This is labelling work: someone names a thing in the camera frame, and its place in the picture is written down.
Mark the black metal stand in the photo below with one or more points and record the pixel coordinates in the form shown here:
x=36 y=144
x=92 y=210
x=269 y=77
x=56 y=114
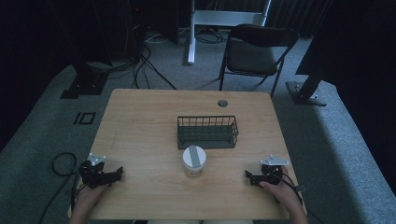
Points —
x=85 y=82
x=306 y=91

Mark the white lidded cup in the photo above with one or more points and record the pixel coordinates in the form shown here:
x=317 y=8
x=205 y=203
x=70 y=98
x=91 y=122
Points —
x=194 y=160

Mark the person's left hand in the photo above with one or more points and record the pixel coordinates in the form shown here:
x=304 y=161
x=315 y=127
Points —
x=89 y=196

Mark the white desk frame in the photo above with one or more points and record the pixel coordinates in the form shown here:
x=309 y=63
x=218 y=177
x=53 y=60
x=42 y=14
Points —
x=224 y=18

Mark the dark curtain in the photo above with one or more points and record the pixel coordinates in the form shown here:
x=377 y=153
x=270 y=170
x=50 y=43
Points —
x=358 y=46

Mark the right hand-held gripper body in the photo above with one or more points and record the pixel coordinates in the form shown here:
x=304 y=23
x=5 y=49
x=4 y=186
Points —
x=272 y=169

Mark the person's right hand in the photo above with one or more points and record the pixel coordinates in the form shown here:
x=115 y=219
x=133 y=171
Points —
x=281 y=193

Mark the black folding chair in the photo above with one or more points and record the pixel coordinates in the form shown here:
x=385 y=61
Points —
x=252 y=57

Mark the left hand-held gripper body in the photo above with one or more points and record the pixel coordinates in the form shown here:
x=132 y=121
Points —
x=92 y=174

